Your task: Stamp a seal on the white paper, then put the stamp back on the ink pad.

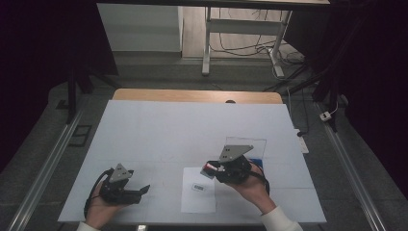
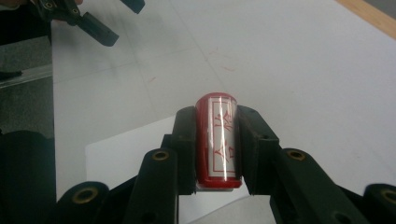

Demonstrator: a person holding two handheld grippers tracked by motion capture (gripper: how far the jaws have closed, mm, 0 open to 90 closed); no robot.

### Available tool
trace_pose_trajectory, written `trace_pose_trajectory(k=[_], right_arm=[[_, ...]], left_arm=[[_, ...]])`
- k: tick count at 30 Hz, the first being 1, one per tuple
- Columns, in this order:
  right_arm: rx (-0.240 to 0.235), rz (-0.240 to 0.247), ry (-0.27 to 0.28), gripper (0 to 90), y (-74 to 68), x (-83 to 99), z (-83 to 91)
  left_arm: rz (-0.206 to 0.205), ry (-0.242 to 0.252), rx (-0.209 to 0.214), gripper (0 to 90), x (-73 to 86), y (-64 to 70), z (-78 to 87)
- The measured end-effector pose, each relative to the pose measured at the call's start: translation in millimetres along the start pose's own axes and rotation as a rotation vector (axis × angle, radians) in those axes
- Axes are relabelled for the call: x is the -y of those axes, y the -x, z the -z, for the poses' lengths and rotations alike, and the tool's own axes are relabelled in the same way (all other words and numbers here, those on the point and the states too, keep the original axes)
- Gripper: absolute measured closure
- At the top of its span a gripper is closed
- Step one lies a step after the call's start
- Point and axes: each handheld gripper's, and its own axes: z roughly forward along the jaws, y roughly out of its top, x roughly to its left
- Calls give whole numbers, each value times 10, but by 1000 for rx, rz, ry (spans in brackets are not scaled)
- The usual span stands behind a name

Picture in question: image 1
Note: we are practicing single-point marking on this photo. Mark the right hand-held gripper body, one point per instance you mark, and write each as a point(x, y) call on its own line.
point(235, 163)

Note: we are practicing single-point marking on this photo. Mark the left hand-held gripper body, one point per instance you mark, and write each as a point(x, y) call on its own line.
point(117, 189)

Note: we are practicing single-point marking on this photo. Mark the red stamp with grey base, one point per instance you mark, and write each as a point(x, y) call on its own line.
point(210, 168)

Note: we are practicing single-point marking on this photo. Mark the clear plastic bag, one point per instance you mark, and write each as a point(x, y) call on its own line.
point(253, 149)

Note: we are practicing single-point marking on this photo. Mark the person's left hand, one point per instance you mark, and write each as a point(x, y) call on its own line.
point(99, 211)

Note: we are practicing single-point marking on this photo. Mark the person's right hand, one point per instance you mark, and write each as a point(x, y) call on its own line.
point(253, 192)

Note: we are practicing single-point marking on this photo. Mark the white paper sheet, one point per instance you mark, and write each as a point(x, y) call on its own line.
point(198, 200)

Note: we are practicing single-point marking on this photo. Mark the large white table mat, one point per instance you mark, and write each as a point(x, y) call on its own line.
point(160, 134)

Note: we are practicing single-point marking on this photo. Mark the small dark round object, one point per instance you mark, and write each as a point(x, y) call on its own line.
point(230, 101)

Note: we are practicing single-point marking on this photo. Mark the white power strip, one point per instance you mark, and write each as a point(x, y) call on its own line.
point(303, 144)

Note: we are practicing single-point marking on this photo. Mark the white power adapter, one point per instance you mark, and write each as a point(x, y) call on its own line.
point(325, 116)

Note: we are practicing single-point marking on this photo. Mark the black tripod stand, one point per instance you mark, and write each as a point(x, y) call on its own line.
point(320, 83)

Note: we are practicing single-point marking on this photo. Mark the small metal bracket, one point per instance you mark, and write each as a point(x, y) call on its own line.
point(141, 228)

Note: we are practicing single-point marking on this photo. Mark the metal floor rail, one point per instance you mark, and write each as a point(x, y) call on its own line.
point(41, 173)
point(352, 173)

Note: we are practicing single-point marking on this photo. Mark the white desk frame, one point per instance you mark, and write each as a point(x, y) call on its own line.
point(240, 27)

